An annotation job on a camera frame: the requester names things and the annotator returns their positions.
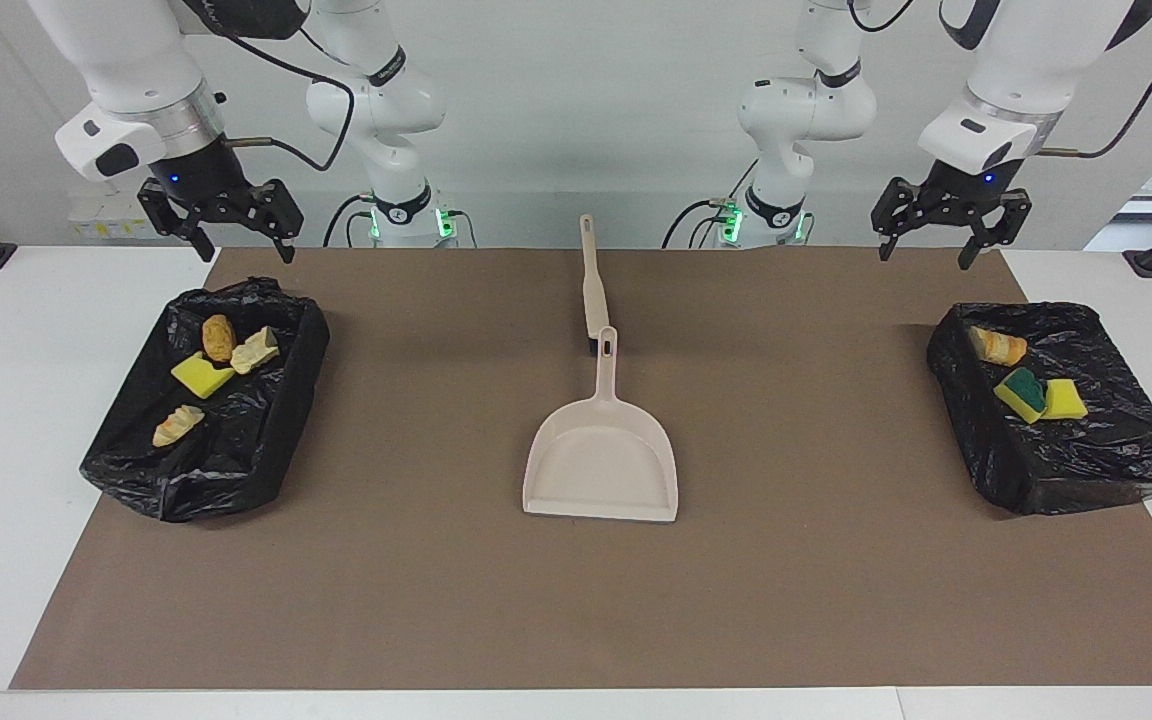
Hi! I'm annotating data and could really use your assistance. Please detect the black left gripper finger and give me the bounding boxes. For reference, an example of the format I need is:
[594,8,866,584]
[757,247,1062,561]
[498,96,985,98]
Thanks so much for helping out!
[957,191,1033,272]
[870,177,938,264]

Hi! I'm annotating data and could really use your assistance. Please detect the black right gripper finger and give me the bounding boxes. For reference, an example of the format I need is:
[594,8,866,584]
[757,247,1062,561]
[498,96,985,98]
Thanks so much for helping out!
[137,184,216,264]
[247,179,305,266]

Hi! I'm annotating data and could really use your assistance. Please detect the brown bread roll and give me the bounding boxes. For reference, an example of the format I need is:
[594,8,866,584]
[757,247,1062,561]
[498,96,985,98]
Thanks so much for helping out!
[202,314,238,363]

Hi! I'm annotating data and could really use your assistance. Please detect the pale yellow foam chunk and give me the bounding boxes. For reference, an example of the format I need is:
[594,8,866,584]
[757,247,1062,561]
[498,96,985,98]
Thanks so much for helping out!
[230,326,281,376]
[152,404,206,448]
[968,326,1029,366]

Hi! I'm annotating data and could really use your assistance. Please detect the notched yellow sponge piece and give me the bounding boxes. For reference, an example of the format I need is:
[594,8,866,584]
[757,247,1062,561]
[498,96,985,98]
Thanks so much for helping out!
[171,351,236,399]

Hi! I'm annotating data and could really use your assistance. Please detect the wedge yellow sponge piece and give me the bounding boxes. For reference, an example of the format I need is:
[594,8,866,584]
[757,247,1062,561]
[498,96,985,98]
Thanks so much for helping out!
[993,367,1048,425]

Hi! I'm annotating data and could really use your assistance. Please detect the small yellow sponge piece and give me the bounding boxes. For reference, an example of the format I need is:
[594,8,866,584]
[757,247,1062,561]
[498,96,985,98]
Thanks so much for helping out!
[1041,378,1089,422]

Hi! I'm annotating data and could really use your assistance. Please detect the beige hand brush black bristles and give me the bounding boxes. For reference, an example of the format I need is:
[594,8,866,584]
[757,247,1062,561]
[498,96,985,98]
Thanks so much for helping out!
[578,214,613,357]

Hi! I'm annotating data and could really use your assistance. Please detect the beige plastic dustpan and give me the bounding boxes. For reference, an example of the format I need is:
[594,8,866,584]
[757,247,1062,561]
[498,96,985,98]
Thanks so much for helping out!
[522,326,680,523]

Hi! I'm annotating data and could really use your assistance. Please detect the black bag lined bin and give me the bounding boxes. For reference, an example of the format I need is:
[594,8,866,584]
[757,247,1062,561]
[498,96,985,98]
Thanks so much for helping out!
[926,300,1152,517]
[79,277,331,524]

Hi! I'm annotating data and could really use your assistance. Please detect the brown paper table mat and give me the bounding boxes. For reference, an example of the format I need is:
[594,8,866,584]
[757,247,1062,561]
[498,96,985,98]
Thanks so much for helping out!
[9,247,1152,691]

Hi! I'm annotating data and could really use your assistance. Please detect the black right base cable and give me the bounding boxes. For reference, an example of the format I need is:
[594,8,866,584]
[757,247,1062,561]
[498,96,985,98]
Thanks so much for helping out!
[323,192,379,249]

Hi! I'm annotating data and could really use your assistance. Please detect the black base cable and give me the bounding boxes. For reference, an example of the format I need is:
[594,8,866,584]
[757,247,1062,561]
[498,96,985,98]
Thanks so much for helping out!
[663,155,762,249]
[323,192,379,249]

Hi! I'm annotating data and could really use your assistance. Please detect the white wall power strip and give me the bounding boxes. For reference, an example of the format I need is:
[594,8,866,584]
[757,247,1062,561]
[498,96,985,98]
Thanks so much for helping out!
[67,192,175,241]

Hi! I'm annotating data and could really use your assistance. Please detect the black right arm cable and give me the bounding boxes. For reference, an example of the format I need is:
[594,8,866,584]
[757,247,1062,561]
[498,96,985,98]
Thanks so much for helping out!
[204,0,356,174]

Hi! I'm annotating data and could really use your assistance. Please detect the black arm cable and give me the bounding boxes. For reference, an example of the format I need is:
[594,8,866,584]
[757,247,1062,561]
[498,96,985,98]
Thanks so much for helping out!
[204,0,356,174]
[1041,0,1152,161]

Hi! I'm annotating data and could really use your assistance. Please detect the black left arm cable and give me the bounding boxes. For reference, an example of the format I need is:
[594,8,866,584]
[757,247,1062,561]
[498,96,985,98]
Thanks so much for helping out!
[1041,0,1152,161]

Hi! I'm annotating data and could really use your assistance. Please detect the black left base cable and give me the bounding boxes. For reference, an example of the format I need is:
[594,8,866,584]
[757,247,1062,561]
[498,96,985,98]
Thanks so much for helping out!
[663,155,762,249]

